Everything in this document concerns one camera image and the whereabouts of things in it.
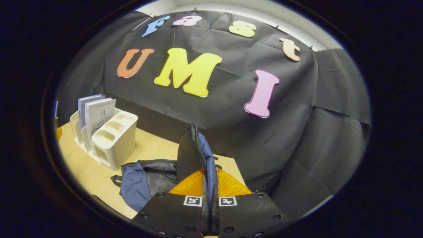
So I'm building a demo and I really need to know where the blue schoolbag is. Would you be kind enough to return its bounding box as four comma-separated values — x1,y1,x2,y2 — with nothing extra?
111,123,223,214

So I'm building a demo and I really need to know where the black backdrop cloth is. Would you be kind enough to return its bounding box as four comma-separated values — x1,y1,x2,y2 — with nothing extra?
56,10,371,220

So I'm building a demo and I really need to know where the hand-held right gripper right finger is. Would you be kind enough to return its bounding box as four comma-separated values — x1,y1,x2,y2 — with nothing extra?
211,169,292,236

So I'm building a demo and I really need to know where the white bookshelf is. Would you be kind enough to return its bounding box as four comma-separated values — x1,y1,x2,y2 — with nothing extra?
69,107,138,171

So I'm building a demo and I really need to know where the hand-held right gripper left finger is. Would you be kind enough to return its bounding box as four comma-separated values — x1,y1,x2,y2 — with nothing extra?
132,169,211,237

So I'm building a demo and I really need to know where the white book with grey-blue spine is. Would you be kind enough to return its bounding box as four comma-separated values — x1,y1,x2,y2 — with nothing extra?
85,98,117,154
78,95,106,133

